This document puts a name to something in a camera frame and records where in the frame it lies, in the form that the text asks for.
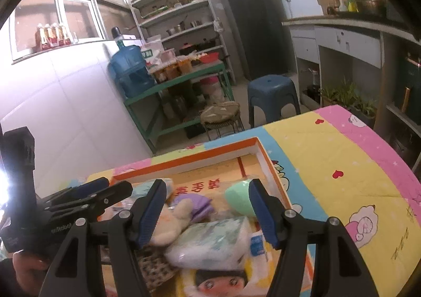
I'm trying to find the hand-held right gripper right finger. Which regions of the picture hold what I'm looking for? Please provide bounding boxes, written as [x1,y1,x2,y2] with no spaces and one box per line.
[248,179,380,297]

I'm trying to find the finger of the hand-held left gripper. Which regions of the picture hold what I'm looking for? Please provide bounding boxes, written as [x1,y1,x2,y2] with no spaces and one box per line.
[49,181,134,223]
[41,177,110,211]

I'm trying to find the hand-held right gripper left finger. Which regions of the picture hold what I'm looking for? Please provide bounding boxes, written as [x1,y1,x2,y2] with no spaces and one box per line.
[38,179,167,297]

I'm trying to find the beige and purple plush toy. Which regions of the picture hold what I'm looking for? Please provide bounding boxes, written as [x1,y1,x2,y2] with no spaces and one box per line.
[149,193,213,246]

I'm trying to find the mint green round sponge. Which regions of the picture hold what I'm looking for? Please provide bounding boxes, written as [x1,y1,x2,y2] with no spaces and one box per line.
[224,182,259,219]

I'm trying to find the dark patterned cloth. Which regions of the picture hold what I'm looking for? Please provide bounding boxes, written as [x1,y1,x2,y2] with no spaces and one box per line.
[136,249,180,294]

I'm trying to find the green and white tissue pack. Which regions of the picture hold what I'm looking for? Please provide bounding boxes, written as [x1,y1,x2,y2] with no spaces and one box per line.
[164,216,252,271]

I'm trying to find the orange rimmed cardboard tray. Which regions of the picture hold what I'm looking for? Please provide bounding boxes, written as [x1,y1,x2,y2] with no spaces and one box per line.
[87,137,316,297]

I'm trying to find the cartoon face tissue pack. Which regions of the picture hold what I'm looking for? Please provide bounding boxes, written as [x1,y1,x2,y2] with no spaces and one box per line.
[174,229,275,297]

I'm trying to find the person's left hand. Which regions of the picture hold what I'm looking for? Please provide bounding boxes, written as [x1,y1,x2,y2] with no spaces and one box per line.
[12,249,51,296]

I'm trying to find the round woven stool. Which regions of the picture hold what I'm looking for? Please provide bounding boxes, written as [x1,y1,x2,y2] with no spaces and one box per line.
[200,102,245,142]

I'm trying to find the blue water jug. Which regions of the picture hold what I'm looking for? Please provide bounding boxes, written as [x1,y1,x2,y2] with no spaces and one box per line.
[108,27,155,98]

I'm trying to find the blue plastic stool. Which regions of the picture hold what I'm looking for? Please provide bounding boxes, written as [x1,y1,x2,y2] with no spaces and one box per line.
[247,75,301,128]

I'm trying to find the row of orange food jars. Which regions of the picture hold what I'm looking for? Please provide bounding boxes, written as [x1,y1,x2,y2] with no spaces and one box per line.
[153,62,193,84]

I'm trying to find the green metal table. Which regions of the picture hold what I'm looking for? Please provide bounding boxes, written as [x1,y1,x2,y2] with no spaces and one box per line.
[123,60,235,154]

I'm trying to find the white bucket with red lid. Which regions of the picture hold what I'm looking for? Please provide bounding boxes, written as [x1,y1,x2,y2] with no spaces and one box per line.
[200,78,224,103]

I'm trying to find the green potted plants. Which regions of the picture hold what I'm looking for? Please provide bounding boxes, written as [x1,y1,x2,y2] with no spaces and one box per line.
[319,81,379,120]

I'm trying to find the aluminium sliding window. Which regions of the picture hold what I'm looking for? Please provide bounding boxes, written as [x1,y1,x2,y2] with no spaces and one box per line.
[8,0,107,65]

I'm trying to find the white shelf rack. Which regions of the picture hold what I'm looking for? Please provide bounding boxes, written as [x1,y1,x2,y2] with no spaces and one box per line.
[131,0,235,84]

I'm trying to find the grey kitchen counter cabinet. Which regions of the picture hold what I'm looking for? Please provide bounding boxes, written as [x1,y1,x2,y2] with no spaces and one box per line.
[282,16,421,69]

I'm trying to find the dark grey refrigerator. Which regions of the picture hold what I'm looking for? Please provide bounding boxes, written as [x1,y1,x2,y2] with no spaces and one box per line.
[219,0,292,81]

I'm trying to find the dark green box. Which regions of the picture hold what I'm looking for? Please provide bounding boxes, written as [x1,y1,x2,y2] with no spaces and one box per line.
[399,53,421,117]

